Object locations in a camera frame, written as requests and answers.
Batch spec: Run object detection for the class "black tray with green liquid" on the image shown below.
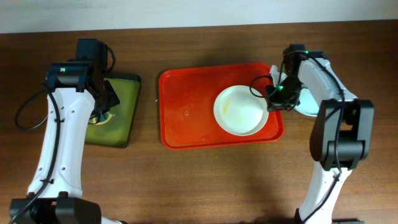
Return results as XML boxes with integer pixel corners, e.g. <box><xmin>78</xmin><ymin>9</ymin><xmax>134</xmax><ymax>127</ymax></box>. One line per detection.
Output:
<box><xmin>85</xmin><ymin>73</ymin><xmax>141</xmax><ymax>148</ymax></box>

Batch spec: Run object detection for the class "white plate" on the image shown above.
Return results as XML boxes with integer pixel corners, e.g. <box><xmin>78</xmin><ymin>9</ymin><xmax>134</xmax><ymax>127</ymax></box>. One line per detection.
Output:
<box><xmin>213</xmin><ymin>85</ymin><xmax>269</xmax><ymax>136</ymax></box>

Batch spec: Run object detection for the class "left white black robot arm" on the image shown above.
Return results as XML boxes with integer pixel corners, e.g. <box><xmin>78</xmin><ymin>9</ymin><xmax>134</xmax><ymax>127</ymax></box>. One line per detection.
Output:
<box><xmin>9</xmin><ymin>39</ymin><xmax>120</xmax><ymax>223</ymax></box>

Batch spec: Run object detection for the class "yellow green sponge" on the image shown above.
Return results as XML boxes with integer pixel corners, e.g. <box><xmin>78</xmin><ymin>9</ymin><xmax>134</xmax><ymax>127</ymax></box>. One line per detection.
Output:
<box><xmin>88</xmin><ymin>112</ymin><xmax>113</xmax><ymax>125</ymax></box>

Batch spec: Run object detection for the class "red plastic tray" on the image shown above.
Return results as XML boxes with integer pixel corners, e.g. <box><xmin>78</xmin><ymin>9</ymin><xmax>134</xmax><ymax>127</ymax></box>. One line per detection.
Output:
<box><xmin>159</xmin><ymin>62</ymin><xmax>284</xmax><ymax>151</ymax></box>

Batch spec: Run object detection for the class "light blue top plate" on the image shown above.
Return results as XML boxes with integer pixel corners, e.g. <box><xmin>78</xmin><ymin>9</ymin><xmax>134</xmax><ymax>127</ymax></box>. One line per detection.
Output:
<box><xmin>294</xmin><ymin>88</ymin><xmax>319</xmax><ymax>117</ymax></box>

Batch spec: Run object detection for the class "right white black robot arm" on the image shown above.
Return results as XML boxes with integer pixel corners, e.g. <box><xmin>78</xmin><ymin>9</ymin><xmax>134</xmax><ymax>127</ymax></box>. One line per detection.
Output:
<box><xmin>265</xmin><ymin>44</ymin><xmax>374</xmax><ymax>223</ymax></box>

